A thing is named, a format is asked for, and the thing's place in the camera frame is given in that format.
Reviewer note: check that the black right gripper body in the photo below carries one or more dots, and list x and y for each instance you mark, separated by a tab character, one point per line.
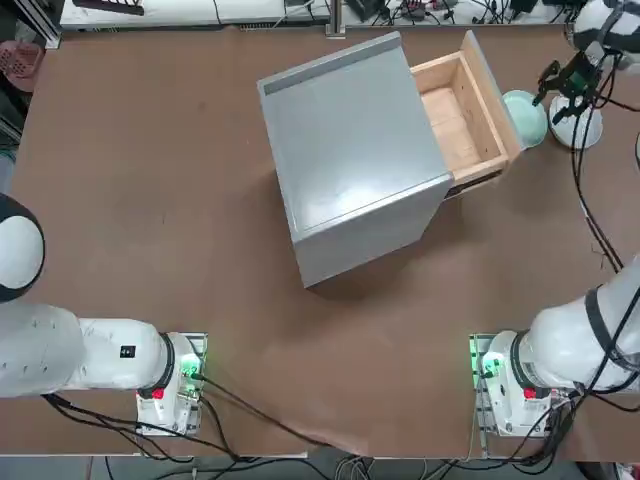
577	75

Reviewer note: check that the white plate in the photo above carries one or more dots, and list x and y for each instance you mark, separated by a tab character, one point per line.
592	130

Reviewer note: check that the green plate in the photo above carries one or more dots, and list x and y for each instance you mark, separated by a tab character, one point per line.
525	125

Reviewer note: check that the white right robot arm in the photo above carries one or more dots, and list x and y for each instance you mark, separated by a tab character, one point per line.
565	340

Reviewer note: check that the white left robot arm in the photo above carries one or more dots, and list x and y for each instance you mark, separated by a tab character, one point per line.
50	350

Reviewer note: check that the dark grey power adapter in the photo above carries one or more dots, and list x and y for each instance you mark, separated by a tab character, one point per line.
367	9

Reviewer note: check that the gray metal cabinet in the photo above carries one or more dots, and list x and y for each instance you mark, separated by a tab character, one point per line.
350	150

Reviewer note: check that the black comb rack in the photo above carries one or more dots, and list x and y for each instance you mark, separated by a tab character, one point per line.
110	6

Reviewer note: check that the dark red perforated basket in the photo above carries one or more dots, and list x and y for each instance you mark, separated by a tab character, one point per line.
20	65

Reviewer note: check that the aluminium camera post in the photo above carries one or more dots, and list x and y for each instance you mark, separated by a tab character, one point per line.
335	17

